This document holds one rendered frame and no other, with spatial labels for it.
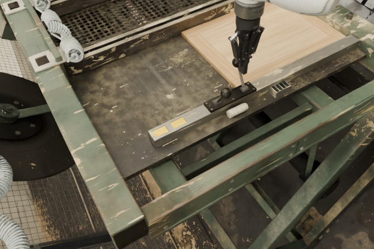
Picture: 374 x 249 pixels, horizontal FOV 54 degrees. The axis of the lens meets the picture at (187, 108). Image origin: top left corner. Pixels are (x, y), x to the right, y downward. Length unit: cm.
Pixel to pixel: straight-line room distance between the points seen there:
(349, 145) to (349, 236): 105
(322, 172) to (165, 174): 86
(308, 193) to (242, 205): 130
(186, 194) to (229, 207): 215
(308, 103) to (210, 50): 44
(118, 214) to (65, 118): 40
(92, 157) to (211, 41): 76
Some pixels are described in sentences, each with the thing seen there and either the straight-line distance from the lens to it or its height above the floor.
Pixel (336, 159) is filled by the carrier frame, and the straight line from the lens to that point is 181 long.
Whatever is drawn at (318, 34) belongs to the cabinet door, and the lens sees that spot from 171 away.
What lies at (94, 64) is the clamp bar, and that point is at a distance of 155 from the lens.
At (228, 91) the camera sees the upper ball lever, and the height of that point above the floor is 153.
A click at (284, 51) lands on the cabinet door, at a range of 159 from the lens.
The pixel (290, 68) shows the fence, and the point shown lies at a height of 119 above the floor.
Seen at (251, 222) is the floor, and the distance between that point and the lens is 310.
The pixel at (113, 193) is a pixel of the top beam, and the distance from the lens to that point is 106.
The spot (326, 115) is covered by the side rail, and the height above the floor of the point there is 125.
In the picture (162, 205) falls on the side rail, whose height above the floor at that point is 176.
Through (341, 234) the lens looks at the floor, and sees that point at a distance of 274.
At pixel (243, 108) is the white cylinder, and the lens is 132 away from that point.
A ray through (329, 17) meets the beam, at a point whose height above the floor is 90.
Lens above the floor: 244
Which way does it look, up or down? 44 degrees down
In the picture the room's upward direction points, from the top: 85 degrees counter-clockwise
